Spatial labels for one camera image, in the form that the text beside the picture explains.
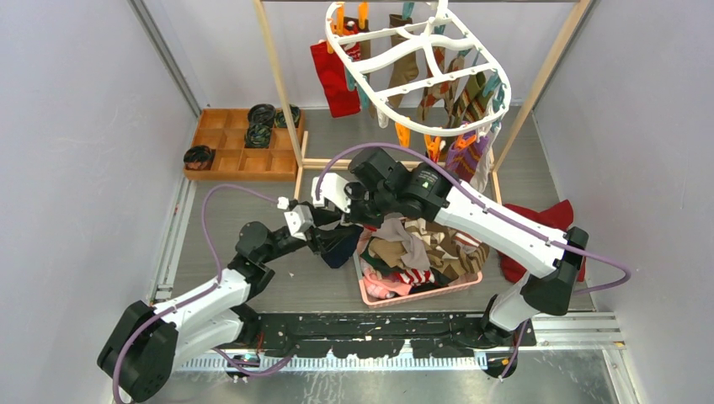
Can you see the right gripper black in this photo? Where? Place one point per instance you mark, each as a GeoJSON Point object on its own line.
{"type": "Point", "coordinates": [350, 190]}

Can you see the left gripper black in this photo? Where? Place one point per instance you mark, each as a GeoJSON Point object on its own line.
{"type": "Point", "coordinates": [322, 216]}

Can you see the maroon purple orange striped sock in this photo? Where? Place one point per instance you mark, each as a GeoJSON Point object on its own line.
{"type": "Point", "coordinates": [465, 153]}

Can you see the white plastic clip hanger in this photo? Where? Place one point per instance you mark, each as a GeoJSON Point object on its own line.
{"type": "Point", "coordinates": [425, 105]}

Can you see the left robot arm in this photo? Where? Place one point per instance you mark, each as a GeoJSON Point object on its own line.
{"type": "Point", "coordinates": [148, 343]}

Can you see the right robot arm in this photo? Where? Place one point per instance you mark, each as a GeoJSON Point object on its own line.
{"type": "Point", "coordinates": [552, 258]}

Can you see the grey beige sock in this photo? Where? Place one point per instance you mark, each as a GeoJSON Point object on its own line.
{"type": "Point", "coordinates": [414, 250]}

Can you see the tan ribbed sock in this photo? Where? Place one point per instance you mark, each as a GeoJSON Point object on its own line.
{"type": "Point", "coordinates": [388, 252]}

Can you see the argyle sock in basket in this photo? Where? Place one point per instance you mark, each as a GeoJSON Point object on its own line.
{"type": "Point", "coordinates": [446, 254]}

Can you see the wooden clothes rack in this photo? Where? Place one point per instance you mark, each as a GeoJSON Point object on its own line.
{"type": "Point", "coordinates": [443, 29]}

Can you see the pink plastic basket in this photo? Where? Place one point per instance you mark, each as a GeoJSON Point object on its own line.
{"type": "Point", "coordinates": [381, 286]}

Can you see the red hanging sock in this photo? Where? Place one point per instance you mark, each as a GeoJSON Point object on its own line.
{"type": "Point", "coordinates": [331, 74]}

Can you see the white hanging sock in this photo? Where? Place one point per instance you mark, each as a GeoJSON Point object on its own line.
{"type": "Point", "coordinates": [480, 179]}

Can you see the brown striped sock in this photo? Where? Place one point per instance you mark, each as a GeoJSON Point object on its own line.
{"type": "Point", "coordinates": [473, 258]}

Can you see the rolled dark sock centre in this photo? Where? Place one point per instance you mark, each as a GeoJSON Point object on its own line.
{"type": "Point", "coordinates": [258, 136]}

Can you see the green striped hanging sock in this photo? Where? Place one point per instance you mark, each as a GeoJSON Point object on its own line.
{"type": "Point", "coordinates": [470, 105]}

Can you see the rolled dark sock left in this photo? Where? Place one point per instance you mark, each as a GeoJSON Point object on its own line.
{"type": "Point", "coordinates": [199, 158]}

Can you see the orange wooden compartment tray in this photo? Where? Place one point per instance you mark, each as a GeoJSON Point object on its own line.
{"type": "Point", "coordinates": [224, 132]}

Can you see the red cloth on table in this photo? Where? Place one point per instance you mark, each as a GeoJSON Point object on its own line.
{"type": "Point", "coordinates": [559, 216]}

